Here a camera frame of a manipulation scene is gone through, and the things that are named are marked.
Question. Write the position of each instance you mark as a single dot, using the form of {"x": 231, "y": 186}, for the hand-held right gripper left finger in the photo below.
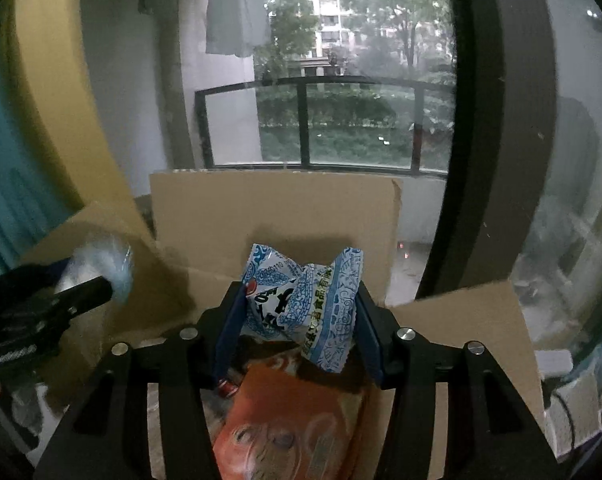
{"x": 228, "y": 340}

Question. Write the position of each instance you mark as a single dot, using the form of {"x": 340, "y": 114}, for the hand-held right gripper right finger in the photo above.
{"x": 371, "y": 340}

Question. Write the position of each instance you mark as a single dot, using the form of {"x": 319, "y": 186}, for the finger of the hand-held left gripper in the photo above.
{"x": 88, "y": 293}

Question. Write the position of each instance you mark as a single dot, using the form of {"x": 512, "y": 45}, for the clear blue snack packet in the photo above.
{"x": 101, "y": 260}

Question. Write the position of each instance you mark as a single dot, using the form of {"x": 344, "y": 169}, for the blue and white snack packet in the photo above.
{"x": 321, "y": 300}

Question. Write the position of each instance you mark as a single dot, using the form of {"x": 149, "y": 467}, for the cardboard box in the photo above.
{"x": 281, "y": 210}

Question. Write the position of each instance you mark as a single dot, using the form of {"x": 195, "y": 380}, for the orange snack packet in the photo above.
{"x": 291, "y": 410}

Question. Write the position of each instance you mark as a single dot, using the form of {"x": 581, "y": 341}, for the teal curtain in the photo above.
{"x": 11, "y": 160}

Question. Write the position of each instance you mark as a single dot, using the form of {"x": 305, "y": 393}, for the yellow curtain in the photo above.
{"x": 66, "y": 85}

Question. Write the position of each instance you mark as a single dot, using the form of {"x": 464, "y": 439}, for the black balcony railing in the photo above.
{"x": 303, "y": 125}

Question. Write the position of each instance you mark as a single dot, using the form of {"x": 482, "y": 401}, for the hanging grey garment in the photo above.
{"x": 236, "y": 10}

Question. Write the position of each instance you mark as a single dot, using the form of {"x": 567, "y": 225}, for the dark window frame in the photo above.
{"x": 491, "y": 110}

